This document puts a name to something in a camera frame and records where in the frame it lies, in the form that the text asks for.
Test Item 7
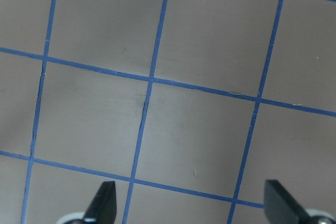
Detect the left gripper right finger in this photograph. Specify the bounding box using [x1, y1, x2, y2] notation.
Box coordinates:
[264, 179, 310, 224]

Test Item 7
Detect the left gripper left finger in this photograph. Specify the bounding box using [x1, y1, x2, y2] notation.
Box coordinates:
[82, 181, 117, 224]

